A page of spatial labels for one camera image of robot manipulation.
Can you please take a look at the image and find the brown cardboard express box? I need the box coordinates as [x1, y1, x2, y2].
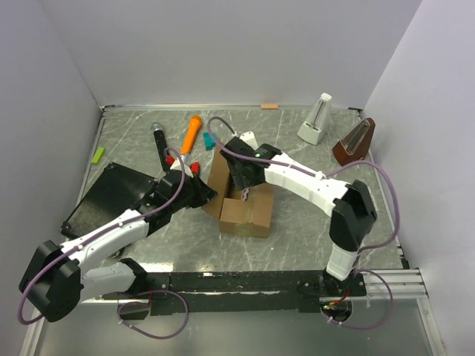
[202, 148, 275, 238]

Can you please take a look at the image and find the red black utility knife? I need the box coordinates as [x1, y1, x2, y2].
[189, 162, 200, 177]

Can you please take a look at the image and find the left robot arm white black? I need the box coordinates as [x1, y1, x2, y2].
[19, 170, 217, 322]

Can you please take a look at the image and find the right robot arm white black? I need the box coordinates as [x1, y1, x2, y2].
[220, 136, 377, 296]

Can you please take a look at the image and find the purple black striped sponge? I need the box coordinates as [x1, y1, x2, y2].
[241, 188, 250, 201]

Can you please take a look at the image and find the teal plastic block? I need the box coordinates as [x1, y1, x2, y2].
[203, 132, 216, 151]

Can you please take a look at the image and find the orange tape piece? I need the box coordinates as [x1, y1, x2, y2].
[261, 104, 279, 110]

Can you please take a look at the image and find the black microphone silver head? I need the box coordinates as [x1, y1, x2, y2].
[151, 122, 170, 173]

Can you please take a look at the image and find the white metronome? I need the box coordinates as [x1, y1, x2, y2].
[298, 93, 333, 145]

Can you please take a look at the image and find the black speaker case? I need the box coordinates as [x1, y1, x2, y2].
[61, 162, 154, 240]

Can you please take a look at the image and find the green plastic block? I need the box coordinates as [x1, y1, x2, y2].
[91, 147, 105, 165]

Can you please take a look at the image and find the brown wooden metronome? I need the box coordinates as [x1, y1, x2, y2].
[332, 118, 376, 166]

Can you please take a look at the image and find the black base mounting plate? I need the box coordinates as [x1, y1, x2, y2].
[102, 270, 367, 316]

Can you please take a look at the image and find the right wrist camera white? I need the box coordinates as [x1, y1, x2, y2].
[239, 131, 258, 150]

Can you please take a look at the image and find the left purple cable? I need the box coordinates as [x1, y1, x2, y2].
[16, 147, 190, 339]

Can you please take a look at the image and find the aluminium rail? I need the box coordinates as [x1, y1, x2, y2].
[363, 269, 428, 300]

